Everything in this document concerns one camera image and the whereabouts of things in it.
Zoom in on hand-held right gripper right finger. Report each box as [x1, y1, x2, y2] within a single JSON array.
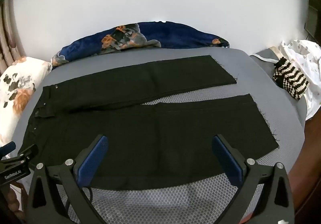
[[211, 134, 295, 224]]

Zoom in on pink curtain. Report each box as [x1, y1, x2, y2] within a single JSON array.
[[0, 3, 25, 69]]

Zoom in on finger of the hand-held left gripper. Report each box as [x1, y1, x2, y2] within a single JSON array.
[[0, 142, 16, 157], [17, 144, 39, 164]]

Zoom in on black pants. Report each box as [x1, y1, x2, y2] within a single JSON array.
[[18, 55, 280, 190]]

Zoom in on blue floral blanket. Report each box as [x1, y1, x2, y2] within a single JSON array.
[[51, 21, 230, 67]]

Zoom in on grey cloth with white trim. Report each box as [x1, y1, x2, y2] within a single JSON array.
[[249, 48, 282, 65]]

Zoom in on brown wooden bed frame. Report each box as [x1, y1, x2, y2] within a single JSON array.
[[286, 114, 321, 224]]

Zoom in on white spotted cloth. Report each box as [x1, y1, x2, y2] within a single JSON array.
[[280, 40, 321, 120]]

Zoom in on black white striped knit pouch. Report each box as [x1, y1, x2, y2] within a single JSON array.
[[272, 57, 309, 100]]

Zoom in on grey mesh bed mat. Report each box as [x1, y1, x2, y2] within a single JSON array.
[[10, 47, 305, 224]]

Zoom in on wooden furniture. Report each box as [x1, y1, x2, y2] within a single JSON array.
[[305, 0, 321, 41]]

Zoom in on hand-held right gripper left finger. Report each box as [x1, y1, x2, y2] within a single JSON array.
[[25, 134, 109, 224]]

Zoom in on white floral pillow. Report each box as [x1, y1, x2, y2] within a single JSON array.
[[0, 56, 53, 159]]

